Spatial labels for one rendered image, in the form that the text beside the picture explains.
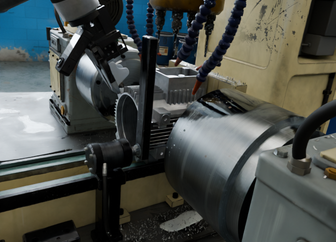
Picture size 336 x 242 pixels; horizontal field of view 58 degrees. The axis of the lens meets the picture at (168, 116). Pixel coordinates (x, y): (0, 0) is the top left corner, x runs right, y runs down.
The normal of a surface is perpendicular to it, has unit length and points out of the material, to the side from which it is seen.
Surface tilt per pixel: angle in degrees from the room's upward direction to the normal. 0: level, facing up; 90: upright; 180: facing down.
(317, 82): 90
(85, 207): 90
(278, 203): 90
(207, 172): 77
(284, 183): 90
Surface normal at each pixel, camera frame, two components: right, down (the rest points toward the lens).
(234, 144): -0.55, -0.55
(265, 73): -0.85, 0.11
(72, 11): 0.09, 0.59
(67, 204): 0.52, 0.35
